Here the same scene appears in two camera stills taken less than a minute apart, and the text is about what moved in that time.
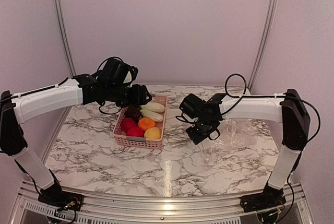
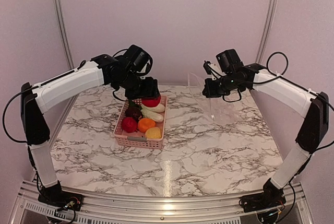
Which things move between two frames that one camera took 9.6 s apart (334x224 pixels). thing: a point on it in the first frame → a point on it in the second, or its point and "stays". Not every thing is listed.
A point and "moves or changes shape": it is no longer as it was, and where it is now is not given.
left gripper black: (139, 97) → (151, 90)
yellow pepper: (153, 132) stays
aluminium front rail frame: (28, 209) stays
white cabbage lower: (156, 117) stays
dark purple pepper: (134, 113) stays
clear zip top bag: (240, 140) moves or changes shape
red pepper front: (135, 131) → (151, 102)
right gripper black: (197, 138) → (210, 92)
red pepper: (128, 123) stays
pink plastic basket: (122, 138) stays
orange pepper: (144, 123) stays
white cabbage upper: (154, 107) stays
